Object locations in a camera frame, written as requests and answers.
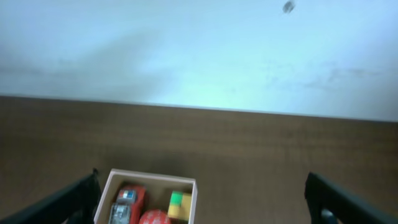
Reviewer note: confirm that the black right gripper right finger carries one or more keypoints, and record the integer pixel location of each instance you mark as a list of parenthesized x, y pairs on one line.
[(329, 203)]

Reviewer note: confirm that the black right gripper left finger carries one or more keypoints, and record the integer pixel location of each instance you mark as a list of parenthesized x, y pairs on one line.
[(75, 203)]

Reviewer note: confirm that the red toy fire truck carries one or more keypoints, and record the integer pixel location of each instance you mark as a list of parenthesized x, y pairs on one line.
[(127, 207)]

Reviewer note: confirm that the red numbered polyhedral die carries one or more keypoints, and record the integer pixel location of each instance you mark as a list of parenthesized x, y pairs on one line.
[(154, 217)]

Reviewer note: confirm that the white cardboard box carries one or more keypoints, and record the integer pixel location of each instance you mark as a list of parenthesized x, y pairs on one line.
[(158, 189)]

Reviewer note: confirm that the multicolour puzzle cube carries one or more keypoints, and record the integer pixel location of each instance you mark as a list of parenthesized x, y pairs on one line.
[(180, 206)]

